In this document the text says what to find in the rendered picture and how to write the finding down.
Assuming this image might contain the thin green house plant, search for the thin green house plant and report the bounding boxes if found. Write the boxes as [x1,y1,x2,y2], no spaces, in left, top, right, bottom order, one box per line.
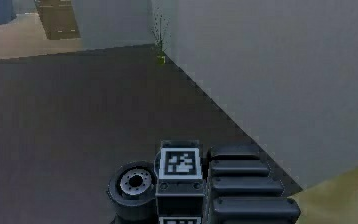
[150,9,171,65]

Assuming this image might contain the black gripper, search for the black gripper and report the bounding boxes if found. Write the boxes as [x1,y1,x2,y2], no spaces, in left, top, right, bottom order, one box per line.
[106,161,159,224]

